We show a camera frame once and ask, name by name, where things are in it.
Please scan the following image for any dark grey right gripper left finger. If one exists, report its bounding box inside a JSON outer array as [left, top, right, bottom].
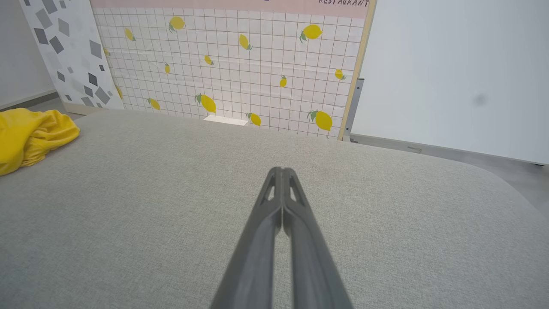
[[210, 167, 283, 309]]

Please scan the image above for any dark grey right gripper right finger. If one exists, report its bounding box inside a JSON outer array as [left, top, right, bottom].
[[283, 168, 353, 309]]

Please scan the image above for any yellow cartoon face t-shirt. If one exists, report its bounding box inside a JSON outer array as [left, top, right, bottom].
[[0, 108, 81, 176]]

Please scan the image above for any small white flat block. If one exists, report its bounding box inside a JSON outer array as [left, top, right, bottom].
[[203, 115, 249, 127]]

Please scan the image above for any lemon print tile panel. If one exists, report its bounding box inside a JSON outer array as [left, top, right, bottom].
[[90, 0, 377, 141]]

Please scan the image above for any plain white partition board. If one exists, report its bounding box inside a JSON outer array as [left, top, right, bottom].
[[350, 0, 549, 166]]

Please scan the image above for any grey terrazzo print panel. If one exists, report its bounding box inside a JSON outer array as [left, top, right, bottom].
[[19, 0, 125, 114]]

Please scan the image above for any grey metal board bracket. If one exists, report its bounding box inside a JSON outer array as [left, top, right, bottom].
[[342, 78, 365, 139]]

